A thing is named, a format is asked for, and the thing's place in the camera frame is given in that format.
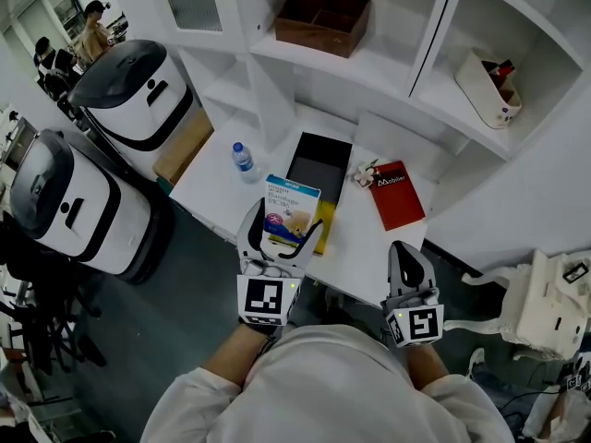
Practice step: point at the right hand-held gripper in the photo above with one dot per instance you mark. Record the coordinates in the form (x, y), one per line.
(413, 314)

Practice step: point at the person's white shoe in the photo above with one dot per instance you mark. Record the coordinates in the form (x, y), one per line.
(476, 362)

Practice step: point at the black box container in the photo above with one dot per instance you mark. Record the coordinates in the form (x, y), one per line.
(318, 169)

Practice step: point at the white fabric storage basket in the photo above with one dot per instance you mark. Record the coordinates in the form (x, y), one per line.
(485, 92)

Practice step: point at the clear plastic water bottle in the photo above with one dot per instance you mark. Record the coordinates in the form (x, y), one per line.
(244, 162)

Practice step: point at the black office chair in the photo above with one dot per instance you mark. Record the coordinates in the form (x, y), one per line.
(41, 302)

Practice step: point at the person's left forearm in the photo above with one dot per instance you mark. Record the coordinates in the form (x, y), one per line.
(235, 355)

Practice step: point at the white canvas bag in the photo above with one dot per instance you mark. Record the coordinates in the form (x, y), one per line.
(540, 302)

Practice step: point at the red booklet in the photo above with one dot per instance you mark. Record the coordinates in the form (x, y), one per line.
(397, 196)

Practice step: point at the person's right forearm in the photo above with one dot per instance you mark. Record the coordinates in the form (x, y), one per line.
(425, 365)

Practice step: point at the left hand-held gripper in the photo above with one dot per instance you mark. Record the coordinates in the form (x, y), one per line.
(270, 295)

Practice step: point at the white black wheeled robot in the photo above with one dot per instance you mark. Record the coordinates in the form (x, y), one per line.
(134, 95)
(69, 201)

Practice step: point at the brown wooden organizer box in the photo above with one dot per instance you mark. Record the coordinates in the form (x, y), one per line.
(323, 28)

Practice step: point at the small white blue package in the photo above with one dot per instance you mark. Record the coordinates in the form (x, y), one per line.
(292, 208)

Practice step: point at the person's white sweatshirt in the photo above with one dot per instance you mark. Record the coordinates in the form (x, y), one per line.
(328, 386)

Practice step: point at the white shelf unit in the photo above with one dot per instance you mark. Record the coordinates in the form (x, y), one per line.
(369, 72)

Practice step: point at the brown cardboard box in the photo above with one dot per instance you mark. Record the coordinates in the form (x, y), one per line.
(184, 148)

